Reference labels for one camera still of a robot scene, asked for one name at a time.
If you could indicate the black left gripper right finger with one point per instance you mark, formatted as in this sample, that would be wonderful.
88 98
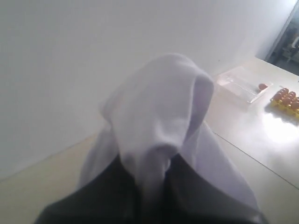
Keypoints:
190 199

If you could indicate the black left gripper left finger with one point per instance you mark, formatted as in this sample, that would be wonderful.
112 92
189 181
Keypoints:
111 198

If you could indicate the white t-shirt red print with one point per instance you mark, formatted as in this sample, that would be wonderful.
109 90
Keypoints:
158 113

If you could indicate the clear plastic tray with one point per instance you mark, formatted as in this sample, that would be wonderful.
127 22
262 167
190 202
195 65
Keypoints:
243 83

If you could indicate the single brown egg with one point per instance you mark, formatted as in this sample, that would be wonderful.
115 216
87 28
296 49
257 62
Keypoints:
262 87

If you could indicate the yellow egg carton with eggs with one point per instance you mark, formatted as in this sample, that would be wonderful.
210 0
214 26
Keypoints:
287 102

